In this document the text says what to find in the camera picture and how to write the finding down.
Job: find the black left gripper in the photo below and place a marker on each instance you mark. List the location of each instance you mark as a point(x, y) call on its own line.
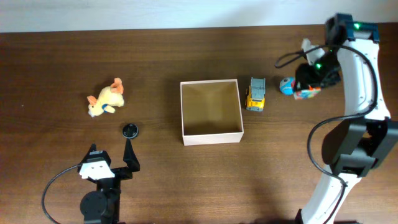
point(126, 173)

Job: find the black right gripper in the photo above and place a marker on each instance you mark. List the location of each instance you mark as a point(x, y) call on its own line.
point(311, 79)

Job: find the colourful puzzle cube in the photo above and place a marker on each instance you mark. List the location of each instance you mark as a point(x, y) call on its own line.
point(306, 94)

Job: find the yellow grey toy truck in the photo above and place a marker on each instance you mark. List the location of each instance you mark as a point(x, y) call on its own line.
point(255, 95)

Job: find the pink cardboard box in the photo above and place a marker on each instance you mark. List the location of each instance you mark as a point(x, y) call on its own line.
point(211, 112)

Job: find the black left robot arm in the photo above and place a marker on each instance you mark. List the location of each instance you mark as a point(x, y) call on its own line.
point(102, 205)

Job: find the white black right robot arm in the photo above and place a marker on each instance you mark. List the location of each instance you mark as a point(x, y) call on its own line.
point(366, 133)

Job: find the black round puck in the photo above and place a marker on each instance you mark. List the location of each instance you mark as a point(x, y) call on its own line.
point(130, 131)

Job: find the blue white ball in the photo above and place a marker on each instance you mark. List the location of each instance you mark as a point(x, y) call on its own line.
point(287, 85)

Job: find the yellow plush bunny toy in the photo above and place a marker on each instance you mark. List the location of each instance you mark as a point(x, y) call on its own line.
point(108, 98)

